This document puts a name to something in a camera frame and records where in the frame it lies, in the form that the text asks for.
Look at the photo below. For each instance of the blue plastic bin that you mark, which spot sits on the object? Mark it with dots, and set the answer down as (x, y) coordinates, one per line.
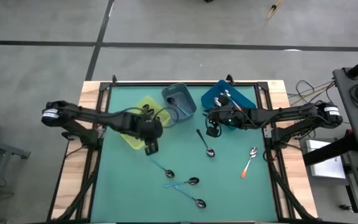
(211, 95)

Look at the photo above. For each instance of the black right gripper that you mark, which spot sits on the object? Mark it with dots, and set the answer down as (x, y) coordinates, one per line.
(228, 116)

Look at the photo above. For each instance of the black aluminium table frame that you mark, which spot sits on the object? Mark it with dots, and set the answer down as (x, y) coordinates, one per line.
(105, 85)

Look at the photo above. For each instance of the grey equipment cart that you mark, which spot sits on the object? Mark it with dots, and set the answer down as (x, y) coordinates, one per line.
(342, 93)

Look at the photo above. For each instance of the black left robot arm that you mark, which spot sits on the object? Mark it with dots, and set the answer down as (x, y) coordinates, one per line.
(89, 115)

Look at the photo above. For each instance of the teal table mat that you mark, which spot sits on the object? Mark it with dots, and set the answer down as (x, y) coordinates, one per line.
(154, 202)

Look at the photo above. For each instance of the white box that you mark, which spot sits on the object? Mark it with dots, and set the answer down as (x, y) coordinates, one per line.
(325, 169)

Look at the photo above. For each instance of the yellow translucent plastic bin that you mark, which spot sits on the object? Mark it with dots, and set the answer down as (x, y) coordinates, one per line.
(132, 143)

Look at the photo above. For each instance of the black diagonal bar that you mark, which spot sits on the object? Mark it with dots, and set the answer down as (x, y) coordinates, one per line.
(328, 151)

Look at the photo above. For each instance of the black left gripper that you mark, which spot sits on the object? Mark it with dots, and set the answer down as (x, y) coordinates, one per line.
(149, 129)

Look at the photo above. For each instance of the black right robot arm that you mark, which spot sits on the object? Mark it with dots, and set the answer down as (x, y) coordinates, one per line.
(291, 113)

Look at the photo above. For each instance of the grey plastic bin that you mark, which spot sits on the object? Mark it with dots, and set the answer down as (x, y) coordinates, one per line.
(185, 96)

